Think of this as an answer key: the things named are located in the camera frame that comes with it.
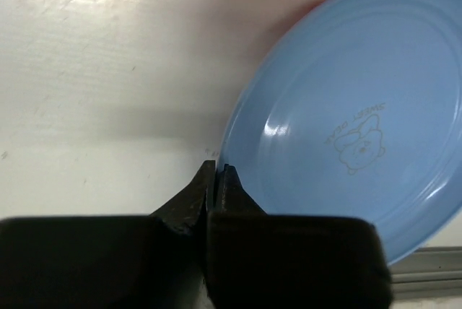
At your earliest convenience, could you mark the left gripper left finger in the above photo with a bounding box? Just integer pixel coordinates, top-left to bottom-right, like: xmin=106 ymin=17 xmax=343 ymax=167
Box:
xmin=1 ymin=160 xmax=215 ymax=308

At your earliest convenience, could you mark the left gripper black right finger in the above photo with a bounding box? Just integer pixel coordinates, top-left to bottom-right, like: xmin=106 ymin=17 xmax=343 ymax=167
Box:
xmin=207 ymin=165 xmax=393 ymax=308

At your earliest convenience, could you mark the blue plate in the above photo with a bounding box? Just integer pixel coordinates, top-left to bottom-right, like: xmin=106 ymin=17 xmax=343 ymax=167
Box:
xmin=219 ymin=7 xmax=461 ymax=264

